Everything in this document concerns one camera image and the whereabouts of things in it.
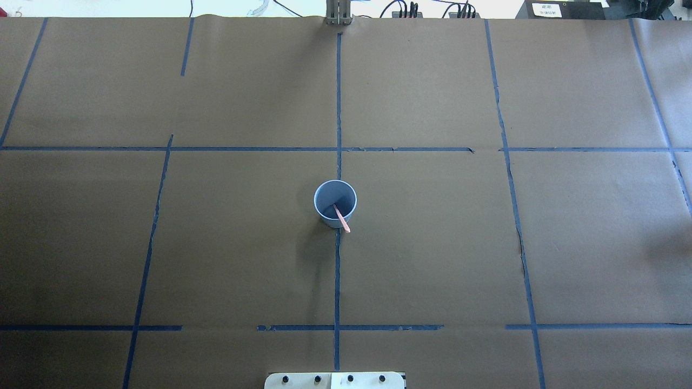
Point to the pink chopstick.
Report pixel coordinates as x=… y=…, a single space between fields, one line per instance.
x=344 y=223

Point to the upper orange connector block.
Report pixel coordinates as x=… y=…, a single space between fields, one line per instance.
x=406 y=10

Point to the blue ribbed cup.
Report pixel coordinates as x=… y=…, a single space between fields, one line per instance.
x=335 y=202

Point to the orange connector block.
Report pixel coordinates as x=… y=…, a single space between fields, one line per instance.
x=406 y=10
x=463 y=10

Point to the lower orange connector block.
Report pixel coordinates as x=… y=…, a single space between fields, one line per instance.
x=463 y=10

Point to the white column with base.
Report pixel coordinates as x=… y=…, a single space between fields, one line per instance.
x=377 y=379

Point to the aluminium frame post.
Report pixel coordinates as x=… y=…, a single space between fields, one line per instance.
x=338 y=12

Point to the black power box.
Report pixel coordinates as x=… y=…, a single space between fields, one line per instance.
x=569 y=10

